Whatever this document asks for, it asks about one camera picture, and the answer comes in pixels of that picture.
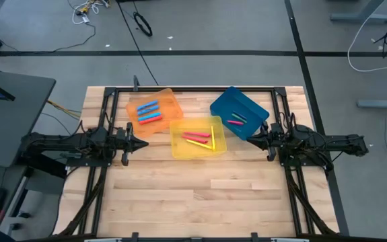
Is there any low dark desk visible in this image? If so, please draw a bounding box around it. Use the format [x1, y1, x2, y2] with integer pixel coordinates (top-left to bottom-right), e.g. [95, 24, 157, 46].
[0, 163, 29, 242]

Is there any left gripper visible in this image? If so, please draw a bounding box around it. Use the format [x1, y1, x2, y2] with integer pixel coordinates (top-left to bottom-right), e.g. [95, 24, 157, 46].
[116, 122, 149, 167]

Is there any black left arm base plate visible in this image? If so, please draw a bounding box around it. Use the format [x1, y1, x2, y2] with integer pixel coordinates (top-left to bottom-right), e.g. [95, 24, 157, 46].
[65, 147, 115, 168]

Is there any orange translucent plastic bin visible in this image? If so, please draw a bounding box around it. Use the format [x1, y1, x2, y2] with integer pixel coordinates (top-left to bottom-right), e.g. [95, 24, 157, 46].
[125, 87, 184, 138]

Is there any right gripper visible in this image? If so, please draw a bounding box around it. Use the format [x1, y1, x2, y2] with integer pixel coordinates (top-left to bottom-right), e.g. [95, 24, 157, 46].
[246, 120, 283, 163]

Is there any yellow translucent plastic bin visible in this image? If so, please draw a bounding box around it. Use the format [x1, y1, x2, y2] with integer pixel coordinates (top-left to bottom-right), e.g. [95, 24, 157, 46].
[169, 116, 228, 161]

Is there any long pink highlighter pen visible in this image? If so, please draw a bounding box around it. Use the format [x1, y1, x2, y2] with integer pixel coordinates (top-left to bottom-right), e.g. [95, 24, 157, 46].
[183, 130, 212, 138]

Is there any blue Sharpie highlighter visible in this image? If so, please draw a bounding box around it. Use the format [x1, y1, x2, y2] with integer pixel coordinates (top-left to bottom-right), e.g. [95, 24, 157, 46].
[137, 112, 162, 122]

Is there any white cable with power adapter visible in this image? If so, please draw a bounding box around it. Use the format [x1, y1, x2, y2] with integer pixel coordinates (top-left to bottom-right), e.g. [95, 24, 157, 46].
[71, 0, 112, 26]

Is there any long black floor cable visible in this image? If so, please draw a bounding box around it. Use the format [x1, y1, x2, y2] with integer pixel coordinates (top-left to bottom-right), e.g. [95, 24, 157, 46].
[116, 0, 160, 87]

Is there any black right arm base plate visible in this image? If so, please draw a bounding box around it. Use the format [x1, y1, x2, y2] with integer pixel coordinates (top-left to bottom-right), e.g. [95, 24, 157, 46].
[277, 140, 329, 168]

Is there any blue plastic bin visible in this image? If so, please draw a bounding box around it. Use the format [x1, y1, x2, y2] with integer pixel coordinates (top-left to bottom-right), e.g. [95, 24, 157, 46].
[209, 86, 271, 141]

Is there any grey desk foot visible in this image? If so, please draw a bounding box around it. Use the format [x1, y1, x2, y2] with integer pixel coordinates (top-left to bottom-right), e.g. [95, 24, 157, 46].
[330, 0, 387, 24]
[357, 90, 387, 110]

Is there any coiled black cable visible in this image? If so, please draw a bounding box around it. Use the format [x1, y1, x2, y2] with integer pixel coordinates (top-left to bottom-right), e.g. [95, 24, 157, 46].
[133, 11, 153, 38]

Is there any fat pink-red Sharpie highlighter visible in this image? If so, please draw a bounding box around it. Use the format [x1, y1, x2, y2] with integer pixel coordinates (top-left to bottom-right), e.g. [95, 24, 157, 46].
[138, 115, 164, 126]

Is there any thin black floor cable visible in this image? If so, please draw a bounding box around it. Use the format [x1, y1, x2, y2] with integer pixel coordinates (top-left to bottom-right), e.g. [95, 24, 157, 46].
[52, 20, 97, 54]

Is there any yellow cable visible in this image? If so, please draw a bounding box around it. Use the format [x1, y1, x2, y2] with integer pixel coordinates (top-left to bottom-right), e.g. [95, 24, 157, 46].
[46, 99, 82, 119]

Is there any white floor cable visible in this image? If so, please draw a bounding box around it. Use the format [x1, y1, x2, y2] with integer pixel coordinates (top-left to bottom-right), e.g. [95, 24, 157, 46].
[347, 0, 387, 73]

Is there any large dark grey desk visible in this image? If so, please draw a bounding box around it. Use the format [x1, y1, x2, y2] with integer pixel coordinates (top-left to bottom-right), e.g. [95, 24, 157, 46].
[0, 69, 57, 169]

